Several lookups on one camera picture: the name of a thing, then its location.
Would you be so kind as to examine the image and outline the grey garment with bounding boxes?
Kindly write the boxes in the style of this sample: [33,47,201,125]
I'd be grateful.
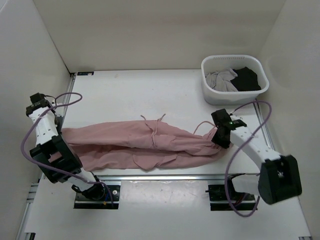
[205,68,238,92]

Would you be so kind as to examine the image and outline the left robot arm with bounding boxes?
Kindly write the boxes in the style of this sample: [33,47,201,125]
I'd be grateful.
[26,93,106,200]

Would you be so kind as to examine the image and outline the white plastic basket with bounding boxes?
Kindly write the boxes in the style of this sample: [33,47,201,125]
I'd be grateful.
[201,54,270,105]

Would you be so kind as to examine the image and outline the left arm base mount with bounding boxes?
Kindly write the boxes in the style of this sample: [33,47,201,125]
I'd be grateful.
[73,181,121,210]

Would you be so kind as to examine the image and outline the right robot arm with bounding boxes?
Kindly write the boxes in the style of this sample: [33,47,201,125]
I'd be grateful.
[211,109,302,205]

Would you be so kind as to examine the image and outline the black label strip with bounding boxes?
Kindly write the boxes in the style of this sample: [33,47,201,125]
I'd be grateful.
[77,71,95,76]

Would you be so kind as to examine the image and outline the black garment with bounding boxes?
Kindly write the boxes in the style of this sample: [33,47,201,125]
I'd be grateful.
[230,67,262,92]

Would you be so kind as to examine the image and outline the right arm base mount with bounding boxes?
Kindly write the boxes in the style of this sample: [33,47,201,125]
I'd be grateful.
[205,174,257,212]

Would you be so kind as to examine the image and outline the pink trousers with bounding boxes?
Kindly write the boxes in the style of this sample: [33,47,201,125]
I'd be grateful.
[62,118,226,172]

